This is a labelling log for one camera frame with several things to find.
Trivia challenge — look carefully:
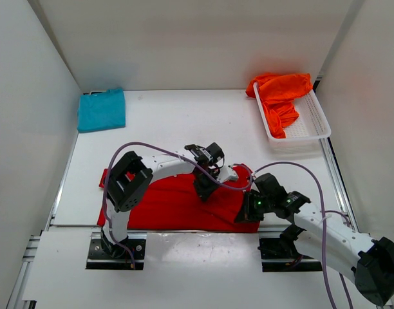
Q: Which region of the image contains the red t shirt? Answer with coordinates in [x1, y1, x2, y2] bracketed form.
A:
[97, 163, 261, 233]

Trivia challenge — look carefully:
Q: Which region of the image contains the teal t shirt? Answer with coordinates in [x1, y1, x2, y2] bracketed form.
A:
[77, 88, 126, 133]

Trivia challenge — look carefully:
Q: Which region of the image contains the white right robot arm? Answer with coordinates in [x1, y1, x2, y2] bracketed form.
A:
[235, 173, 394, 306]

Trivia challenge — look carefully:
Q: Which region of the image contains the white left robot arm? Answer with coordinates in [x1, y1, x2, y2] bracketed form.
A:
[100, 142, 226, 258]

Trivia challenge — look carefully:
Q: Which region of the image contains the orange t shirt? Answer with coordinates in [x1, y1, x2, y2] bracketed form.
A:
[245, 73, 312, 138]

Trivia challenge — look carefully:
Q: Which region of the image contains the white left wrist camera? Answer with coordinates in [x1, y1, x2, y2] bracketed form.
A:
[216, 166, 239, 183]

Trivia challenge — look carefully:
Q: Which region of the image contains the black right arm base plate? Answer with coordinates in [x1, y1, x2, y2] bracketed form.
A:
[258, 237, 322, 273]

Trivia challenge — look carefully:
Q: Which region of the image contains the white wire rack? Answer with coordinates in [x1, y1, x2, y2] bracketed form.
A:
[253, 83, 332, 155]

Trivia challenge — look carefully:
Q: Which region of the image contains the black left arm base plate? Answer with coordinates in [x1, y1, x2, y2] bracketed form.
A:
[86, 233, 146, 270]

